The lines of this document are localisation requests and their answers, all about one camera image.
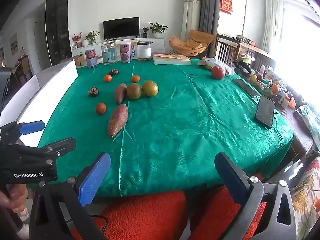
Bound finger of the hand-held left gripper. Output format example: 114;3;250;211
0;120;45;143
41;137;77;159

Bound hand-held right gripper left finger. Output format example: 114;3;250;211
29;152;112;240

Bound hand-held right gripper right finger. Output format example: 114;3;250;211
214;152;297;240

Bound large sweet potato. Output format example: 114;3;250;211
107;104;129;138

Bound small sweet potato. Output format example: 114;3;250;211
114;83;128;105

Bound brownish green pear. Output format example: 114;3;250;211
126;82;143;100

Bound yellow green pear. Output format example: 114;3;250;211
142;80;159;97

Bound red apple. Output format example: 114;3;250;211
211;66;225;80

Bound person's left hand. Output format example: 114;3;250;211
5;184;29;214

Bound white fluffy cloth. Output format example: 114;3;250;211
17;206;30;239

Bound person's red fleece pants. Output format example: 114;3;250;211
71;185;267;240

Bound green tablecloth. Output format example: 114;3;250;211
27;59;294;197

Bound propped black smartphone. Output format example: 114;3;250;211
254;95;276;128

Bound cardboard box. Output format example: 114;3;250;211
59;54;85;67

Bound floral cushion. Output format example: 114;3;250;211
290;156;320;240

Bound pink label tin can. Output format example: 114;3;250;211
85;49;98;68
120;42;132;63

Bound teal cloth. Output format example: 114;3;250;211
294;104;320;153

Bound red flower arrangement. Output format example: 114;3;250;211
72;32;83;48

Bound clear glass jar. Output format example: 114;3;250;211
101;42;118;65

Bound black cabinet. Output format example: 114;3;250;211
45;0;73;65

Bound green plant in vase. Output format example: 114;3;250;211
85;31;100;44

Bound black bag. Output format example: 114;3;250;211
235;60;252;74

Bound white plastic bag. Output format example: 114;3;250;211
197;57;235;75

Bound green pot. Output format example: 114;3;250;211
237;53;256;67

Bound clear jar with black lid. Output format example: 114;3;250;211
136;41;152;62

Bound black television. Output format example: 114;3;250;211
103;17;140;40

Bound thick white book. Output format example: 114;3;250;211
152;54;192;66

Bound white television cabinet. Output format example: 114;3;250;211
71;37;166;57

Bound orange lounge chair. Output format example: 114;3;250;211
169;29;215;57

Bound large potted green plant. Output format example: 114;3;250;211
149;22;168;38

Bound white curtain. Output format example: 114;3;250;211
265;0;284;53

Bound covered standing air conditioner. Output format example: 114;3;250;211
180;0;202;42

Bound grey curtain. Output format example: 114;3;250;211
195;0;223;34

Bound red wall hanging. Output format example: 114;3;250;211
220;0;233;15

